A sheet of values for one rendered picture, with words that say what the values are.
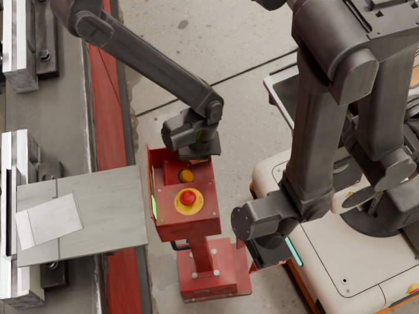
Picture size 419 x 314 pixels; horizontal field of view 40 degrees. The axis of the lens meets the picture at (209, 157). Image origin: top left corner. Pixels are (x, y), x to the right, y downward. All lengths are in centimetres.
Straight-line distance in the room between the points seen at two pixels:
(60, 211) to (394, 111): 71
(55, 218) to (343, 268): 100
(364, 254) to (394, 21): 137
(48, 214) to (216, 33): 166
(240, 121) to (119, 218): 132
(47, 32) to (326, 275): 110
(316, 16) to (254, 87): 192
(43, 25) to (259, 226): 94
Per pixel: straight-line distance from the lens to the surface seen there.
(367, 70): 60
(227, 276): 204
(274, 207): 94
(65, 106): 151
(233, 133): 240
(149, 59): 108
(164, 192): 144
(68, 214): 122
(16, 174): 131
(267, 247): 104
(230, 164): 233
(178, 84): 115
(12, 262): 126
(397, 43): 63
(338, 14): 61
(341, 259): 190
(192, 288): 203
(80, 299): 129
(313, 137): 74
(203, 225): 143
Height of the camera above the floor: 208
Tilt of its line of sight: 62 degrees down
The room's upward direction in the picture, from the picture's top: 9 degrees counter-clockwise
